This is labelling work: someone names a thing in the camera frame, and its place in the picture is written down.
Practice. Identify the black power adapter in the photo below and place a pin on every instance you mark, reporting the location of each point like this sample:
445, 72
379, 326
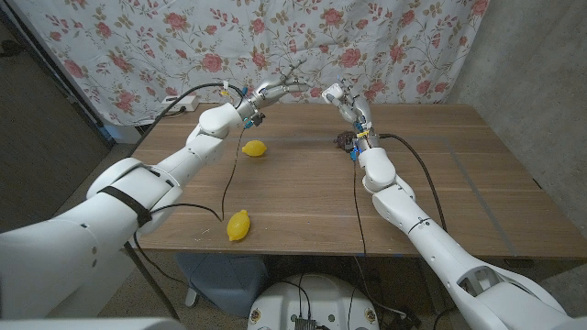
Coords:
403, 321

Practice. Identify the yellow toy lemon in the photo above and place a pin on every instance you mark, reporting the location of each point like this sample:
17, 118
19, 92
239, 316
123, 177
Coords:
238, 225
254, 148

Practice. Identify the purple toy grape cluster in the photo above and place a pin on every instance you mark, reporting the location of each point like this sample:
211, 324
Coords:
343, 139

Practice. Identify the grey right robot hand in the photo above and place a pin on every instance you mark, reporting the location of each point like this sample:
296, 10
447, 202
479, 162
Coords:
362, 114

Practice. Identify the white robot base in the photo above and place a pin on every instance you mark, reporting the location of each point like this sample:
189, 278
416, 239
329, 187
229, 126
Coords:
316, 302

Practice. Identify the white power strip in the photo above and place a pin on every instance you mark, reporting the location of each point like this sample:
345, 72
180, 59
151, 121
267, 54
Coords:
167, 102

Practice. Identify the floral print backdrop curtain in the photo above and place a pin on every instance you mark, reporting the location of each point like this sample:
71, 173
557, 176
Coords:
137, 50

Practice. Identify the grey table leg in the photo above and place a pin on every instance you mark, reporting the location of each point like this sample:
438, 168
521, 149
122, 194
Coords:
431, 279

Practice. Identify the white robot chest edge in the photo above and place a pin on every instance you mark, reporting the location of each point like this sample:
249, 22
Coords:
91, 324

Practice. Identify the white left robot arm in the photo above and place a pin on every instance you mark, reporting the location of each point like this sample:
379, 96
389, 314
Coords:
137, 192

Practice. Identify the white AirPods case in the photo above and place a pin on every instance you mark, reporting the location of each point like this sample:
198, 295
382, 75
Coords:
332, 93

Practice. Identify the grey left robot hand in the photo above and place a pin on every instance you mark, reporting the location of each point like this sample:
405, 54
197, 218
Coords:
270, 94

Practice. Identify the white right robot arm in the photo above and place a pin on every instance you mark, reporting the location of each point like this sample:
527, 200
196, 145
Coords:
435, 238

